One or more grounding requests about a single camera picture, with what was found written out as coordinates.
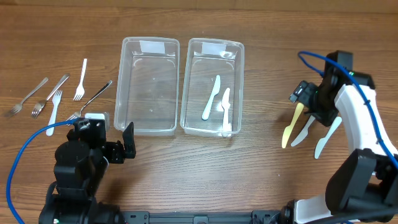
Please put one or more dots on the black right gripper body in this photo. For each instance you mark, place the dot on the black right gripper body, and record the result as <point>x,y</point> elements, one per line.
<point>313,104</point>

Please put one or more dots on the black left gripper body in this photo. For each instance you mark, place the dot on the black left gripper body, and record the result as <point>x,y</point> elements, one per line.
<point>115,151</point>

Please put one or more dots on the cream yellow plastic knife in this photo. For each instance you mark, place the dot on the cream yellow plastic knife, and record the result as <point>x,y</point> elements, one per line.
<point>288,130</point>

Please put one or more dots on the light blue plastic knife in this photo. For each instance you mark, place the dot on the light blue plastic knife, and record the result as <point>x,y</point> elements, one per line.
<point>304,132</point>

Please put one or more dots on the teal plastic knife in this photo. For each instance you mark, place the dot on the teal plastic knife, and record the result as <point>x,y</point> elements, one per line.
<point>322,142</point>

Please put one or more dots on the dark handled metal fork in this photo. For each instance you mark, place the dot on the dark handled metal fork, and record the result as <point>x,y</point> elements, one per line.
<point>77,114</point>

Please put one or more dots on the white plastic fork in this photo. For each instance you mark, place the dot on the white plastic fork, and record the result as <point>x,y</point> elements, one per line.
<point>80,91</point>
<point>56,101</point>

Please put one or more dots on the white plastic knife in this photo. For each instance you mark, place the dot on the white plastic knife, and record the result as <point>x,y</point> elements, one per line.
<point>214,92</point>
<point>226,105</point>

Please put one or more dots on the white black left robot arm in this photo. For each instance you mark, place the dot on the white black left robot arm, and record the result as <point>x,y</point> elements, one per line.
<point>81,164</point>

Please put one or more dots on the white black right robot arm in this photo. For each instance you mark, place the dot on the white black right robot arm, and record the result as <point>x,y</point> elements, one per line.
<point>364,188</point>

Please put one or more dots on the left clear plastic container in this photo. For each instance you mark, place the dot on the left clear plastic container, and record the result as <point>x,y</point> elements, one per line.
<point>147,89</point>

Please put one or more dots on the clear plastic container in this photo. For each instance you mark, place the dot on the clear plastic container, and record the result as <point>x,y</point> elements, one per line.
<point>147,89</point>
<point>207,58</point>

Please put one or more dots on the right clear plastic container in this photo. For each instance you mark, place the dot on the right clear plastic container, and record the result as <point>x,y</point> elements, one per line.
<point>207,58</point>

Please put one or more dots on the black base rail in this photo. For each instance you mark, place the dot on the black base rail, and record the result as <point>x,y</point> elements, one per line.
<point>256,216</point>

